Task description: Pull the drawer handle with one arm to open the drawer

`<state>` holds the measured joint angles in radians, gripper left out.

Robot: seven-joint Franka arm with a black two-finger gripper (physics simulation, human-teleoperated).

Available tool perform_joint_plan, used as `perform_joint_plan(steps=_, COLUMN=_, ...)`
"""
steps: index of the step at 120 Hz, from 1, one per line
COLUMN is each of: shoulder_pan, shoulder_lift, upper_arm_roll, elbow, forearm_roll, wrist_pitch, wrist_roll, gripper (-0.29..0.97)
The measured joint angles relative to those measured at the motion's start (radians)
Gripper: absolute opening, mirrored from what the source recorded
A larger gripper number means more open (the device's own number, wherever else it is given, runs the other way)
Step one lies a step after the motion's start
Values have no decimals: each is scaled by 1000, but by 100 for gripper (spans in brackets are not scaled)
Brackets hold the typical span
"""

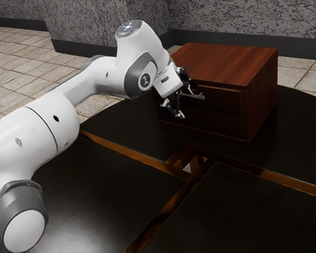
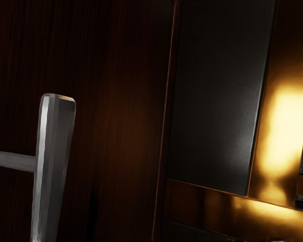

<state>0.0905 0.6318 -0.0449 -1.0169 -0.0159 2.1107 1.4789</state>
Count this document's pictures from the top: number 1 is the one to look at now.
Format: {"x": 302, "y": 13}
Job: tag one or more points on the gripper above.
{"x": 184, "y": 77}

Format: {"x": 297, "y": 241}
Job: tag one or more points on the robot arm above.
{"x": 68, "y": 105}

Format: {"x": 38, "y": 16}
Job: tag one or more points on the dark red wooden drawer cabinet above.
{"x": 226, "y": 79}

